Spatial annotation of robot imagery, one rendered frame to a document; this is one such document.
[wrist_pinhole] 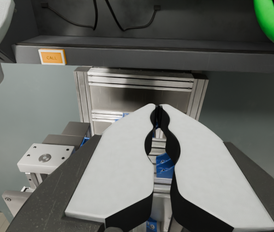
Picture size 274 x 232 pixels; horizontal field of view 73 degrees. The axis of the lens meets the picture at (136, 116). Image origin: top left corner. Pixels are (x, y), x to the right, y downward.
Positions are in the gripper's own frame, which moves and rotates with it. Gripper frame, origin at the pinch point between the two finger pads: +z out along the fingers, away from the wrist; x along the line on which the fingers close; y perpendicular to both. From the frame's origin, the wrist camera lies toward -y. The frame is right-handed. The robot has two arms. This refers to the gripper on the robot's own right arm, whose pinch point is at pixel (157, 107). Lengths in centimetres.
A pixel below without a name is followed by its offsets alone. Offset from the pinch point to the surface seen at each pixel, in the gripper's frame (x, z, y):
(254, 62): 21.0, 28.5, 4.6
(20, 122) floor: -114, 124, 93
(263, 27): 8.7, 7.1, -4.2
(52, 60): -20.6, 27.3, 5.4
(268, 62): 23.6, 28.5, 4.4
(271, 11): 9.3, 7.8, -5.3
